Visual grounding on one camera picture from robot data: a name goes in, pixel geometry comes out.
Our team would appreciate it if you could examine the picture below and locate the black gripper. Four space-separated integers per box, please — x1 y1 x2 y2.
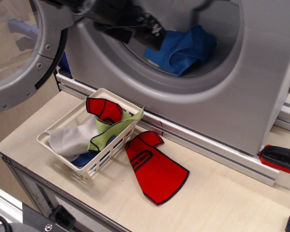
87 0 166 51

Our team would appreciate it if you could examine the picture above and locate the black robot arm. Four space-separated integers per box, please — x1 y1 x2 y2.
47 0 166 51

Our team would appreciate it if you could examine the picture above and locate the white plastic laundry basket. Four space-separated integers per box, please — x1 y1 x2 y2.
37 88 141 178

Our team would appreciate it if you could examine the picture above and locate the grey toy washing machine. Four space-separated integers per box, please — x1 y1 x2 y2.
66 0 290 155

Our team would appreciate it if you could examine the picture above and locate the red felt shirt in basket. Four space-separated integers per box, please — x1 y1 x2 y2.
86 98 122 125

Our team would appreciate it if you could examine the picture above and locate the green felt cloth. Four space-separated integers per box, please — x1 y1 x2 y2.
87 107 145 152

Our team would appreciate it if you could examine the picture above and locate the round grey washer door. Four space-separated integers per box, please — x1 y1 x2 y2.
0 0 74 112

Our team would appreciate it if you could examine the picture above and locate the blue clamp behind door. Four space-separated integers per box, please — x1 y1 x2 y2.
8 19 39 40

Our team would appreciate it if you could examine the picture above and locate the grey cloth in basket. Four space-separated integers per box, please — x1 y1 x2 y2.
42 116 98 162

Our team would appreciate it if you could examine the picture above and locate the dark blue cloth in basket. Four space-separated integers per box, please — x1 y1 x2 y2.
71 136 116 167

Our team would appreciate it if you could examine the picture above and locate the red and black clamp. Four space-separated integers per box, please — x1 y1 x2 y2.
259 145 290 174

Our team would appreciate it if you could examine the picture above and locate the aluminium extrusion rail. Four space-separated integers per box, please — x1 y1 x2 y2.
56 69 290 187

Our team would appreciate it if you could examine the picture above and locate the black bracket on table frame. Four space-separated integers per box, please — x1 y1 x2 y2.
49 205 76 230

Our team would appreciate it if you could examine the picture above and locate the grey robot base with cable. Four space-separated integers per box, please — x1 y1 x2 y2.
0 212 56 232

